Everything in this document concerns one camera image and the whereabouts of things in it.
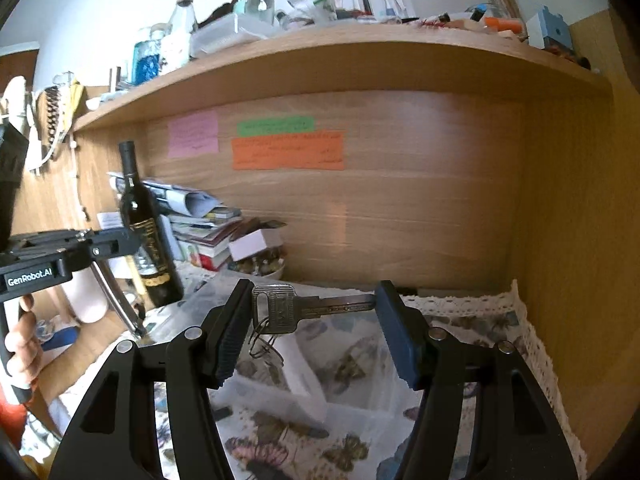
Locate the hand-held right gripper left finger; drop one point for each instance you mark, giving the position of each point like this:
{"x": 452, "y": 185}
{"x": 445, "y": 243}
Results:
{"x": 231, "y": 342}

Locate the clear plastic container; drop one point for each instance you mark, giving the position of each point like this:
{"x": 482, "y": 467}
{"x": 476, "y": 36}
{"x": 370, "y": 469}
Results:
{"x": 320, "y": 390}

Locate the clear plastic box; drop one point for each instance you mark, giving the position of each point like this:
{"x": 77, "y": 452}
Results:
{"x": 227, "y": 35}

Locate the orange paper note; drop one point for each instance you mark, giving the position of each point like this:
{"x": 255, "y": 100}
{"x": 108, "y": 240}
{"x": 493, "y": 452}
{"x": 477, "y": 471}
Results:
{"x": 287, "y": 151}

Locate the wooden shelf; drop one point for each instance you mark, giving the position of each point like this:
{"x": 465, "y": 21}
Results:
{"x": 350, "y": 60}

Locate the silver key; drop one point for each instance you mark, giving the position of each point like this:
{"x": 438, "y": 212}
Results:
{"x": 280, "y": 307}

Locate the stack of books and magazines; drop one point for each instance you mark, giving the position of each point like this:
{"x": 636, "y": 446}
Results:
{"x": 200, "y": 225}

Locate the tall clear glass bottle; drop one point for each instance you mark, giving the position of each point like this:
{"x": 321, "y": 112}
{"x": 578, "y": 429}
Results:
{"x": 179, "y": 35}

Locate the pink paper note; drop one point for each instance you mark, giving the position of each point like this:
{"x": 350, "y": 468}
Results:
{"x": 193, "y": 134}

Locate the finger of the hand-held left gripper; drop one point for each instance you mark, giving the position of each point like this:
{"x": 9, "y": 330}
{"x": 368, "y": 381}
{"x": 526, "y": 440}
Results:
{"x": 116, "y": 243}

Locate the person's left hand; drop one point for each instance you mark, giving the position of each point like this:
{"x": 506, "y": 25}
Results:
{"x": 22, "y": 345}

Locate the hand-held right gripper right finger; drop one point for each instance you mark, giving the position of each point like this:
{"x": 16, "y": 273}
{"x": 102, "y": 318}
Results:
{"x": 398, "y": 340}

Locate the orange marker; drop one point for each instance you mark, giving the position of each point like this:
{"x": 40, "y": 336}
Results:
{"x": 502, "y": 24}

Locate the clear glass jar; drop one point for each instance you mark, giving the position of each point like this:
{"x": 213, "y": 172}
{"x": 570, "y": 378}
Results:
{"x": 256, "y": 2}

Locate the green paper note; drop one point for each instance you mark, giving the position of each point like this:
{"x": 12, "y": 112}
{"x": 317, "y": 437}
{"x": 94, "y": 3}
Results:
{"x": 275, "y": 126}

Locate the dark wine bottle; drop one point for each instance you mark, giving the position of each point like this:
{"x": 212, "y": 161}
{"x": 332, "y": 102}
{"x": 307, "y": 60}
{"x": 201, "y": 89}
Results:
{"x": 145, "y": 240}

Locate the white cup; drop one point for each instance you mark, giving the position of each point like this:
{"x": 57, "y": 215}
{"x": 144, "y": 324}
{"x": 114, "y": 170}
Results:
{"x": 89, "y": 300}

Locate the bowl of small trinkets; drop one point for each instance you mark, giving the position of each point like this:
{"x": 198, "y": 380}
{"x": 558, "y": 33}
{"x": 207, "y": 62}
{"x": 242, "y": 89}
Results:
{"x": 260, "y": 266}

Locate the small white cardboard box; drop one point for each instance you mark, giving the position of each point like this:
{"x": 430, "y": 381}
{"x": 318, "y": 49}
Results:
{"x": 252, "y": 246}

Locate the butterfly printed tablecloth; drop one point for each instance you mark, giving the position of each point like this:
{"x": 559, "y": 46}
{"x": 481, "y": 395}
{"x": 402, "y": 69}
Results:
{"x": 480, "y": 325}

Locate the blue and white box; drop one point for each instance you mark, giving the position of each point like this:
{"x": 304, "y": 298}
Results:
{"x": 549, "y": 30}

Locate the blue glass jar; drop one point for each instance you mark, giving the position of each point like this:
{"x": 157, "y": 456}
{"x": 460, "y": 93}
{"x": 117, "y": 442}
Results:
{"x": 147, "y": 60}

